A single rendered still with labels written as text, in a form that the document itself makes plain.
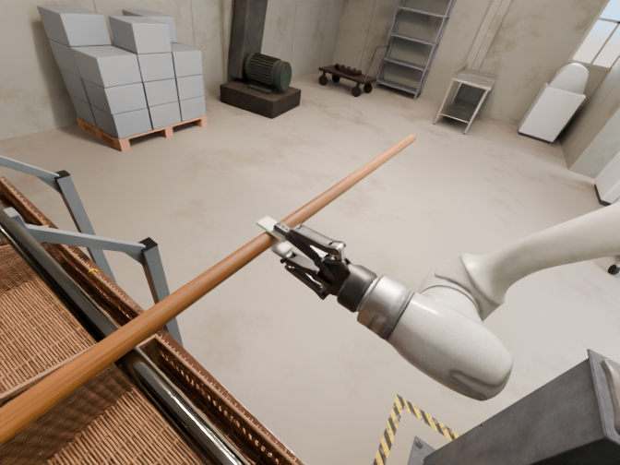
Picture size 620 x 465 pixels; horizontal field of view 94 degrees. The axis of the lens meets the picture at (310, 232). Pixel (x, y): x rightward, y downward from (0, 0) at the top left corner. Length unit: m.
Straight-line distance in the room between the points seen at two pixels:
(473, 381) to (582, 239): 0.22
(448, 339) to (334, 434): 1.26
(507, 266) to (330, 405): 1.29
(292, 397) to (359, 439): 0.36
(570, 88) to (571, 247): 6.55
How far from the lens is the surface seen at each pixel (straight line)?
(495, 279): 0.56
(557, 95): 6.98
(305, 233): 0.48
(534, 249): 0.53
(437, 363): 0.45
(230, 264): 0.48
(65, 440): 1.08
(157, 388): 0.42
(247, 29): 5.03
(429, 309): 0.45
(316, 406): 1.67
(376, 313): 0.45
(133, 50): 3.51
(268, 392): 1.66
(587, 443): 0.93
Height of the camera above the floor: 1.56
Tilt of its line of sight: 40 degrees down
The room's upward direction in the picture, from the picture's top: 12 degrees clockwise
